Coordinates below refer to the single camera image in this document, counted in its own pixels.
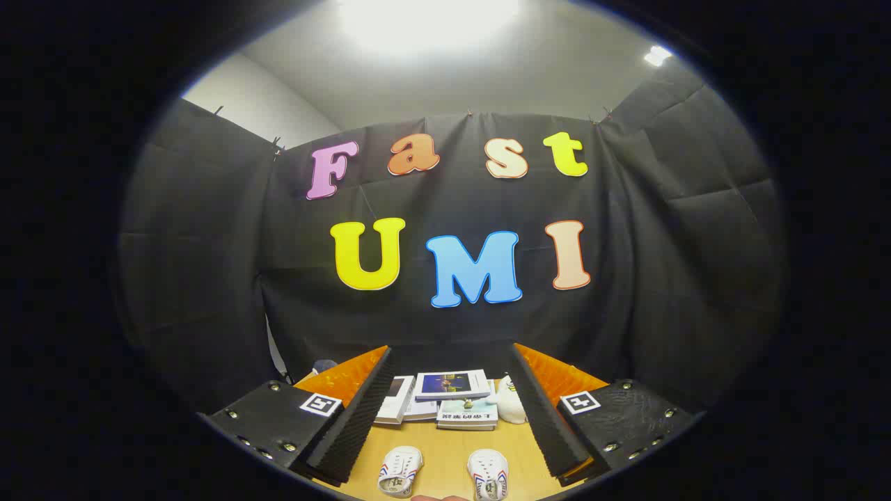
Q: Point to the white portrait cover book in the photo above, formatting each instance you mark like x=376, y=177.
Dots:
x=394, y=407

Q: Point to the plain white thin book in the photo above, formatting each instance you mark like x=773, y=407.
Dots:
x=421, y=410

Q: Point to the teal picture cover book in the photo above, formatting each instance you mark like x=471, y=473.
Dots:
x=468, y=415

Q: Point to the white striped canvas shoe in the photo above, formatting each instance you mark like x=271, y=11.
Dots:
x=488, y=473
x=401, y=470

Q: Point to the small ceiling light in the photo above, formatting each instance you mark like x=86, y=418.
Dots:
x=656, y=56

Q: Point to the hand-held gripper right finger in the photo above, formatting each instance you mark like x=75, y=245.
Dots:
x=546, y=417

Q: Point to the large ceiling light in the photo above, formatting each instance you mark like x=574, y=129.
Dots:
x=428, y=21

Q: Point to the blue picture cover book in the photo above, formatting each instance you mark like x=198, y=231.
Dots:
x=452, y=384

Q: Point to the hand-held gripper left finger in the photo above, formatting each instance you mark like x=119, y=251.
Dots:
x=351, y=424

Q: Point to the white duck plush toy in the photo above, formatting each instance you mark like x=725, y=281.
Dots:
x=511, y=403

